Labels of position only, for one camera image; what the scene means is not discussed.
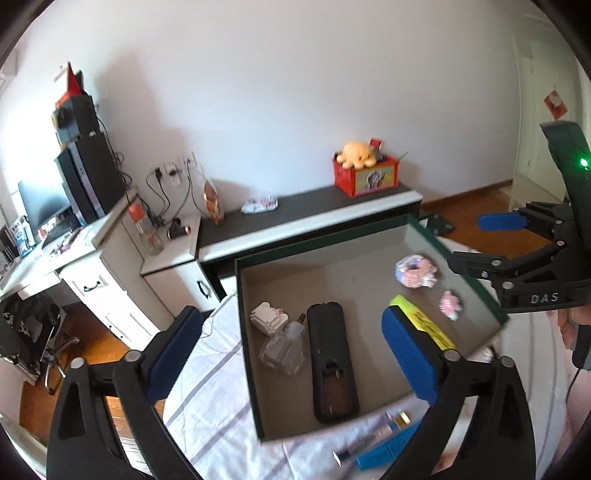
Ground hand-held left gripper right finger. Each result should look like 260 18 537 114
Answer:
380 305 537 480

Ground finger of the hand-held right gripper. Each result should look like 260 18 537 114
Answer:
447 242 572 290
478 202 573 241

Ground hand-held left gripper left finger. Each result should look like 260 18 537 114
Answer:
46 305 206 480

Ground yellow highlighter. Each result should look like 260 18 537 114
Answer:
389 295 458 352

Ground small pink white candy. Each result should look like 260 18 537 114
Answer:
438 290 462 320

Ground black glasses case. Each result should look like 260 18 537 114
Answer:
306 302 361 423

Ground blue gold box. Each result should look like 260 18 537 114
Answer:
355 418 423 470

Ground white block toy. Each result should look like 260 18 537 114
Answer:
249 302 289 334

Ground green cardboard tray box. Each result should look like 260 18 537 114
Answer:
235 215 509 444

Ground clear glass bottle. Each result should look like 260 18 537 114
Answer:
259 314 308 374

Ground person's right hand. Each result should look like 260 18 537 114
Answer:
556 307 591 352

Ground white striped quilt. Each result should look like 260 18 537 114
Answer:
161 295 573 480

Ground white side cabinet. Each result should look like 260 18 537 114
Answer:
141 213 222 326

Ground white desk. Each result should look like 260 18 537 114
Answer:
0 187 160 344

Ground silver cosmetic tube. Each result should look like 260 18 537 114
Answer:
333 411 411 466

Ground white door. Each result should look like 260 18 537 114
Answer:
512 37 583 204

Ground clear bottle orange cap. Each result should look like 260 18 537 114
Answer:
128 202 164 256

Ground red door decoration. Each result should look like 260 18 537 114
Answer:
544 91 568 117

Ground red toy crate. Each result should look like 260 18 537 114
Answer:
332 154 400 198

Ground grey office chair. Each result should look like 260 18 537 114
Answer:
0 293 79 395

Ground clear orange snack bag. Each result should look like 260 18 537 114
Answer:
203 178 225 225

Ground yellow octopus plush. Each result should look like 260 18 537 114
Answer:
335 141 378 168

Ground black keyboard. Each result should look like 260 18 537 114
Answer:
41 217 81 247

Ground printed white packet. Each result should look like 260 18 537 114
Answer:
241 196 279 215

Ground black-topped low cabinet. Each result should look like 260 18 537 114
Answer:
196 182 424 282

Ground black computer tower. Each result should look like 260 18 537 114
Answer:
54 134 126 225

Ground blue white package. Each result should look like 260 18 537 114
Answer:
11 217 35 254

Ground black computer monitor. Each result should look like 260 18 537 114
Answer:
17 178 70 232

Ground black box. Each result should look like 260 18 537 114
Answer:
52 92 100 144

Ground red paper bag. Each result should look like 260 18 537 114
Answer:
54 62 86 104

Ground thin black cable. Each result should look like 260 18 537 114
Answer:
566 368 579 416

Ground black power cable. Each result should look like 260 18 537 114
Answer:
178 161 204 222
147 168 171 227

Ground black computer cables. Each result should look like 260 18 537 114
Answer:
95 104 132 195

